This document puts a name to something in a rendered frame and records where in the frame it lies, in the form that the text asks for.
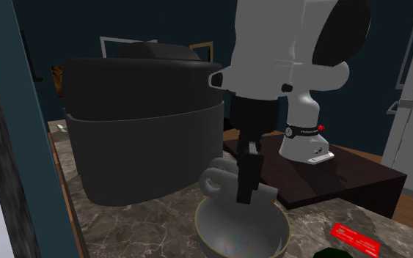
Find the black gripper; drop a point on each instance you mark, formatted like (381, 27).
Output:
(254, 114)

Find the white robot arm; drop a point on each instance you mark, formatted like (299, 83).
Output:
(263, 53)

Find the flat red box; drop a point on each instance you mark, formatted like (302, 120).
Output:
(355, 238)

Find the brown framed wall picture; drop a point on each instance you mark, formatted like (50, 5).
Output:
(206, 48)

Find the small white object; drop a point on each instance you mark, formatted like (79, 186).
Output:
(62, 127)

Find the grey framed wall picture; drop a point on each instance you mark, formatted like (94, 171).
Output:
(113, 43)

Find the orange tiger wall picture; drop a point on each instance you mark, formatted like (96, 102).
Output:
(56, 82)

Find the dark brown robot stand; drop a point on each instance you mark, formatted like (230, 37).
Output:
(320, 178)

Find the dark green round object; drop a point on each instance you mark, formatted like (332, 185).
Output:
(333, 253)

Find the grey mug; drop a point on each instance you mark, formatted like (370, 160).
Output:
(215, 178)

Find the grey bowl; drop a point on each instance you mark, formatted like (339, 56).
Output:
(242, 228)

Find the large black cooker appliance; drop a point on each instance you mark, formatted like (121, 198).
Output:
(138, 132)

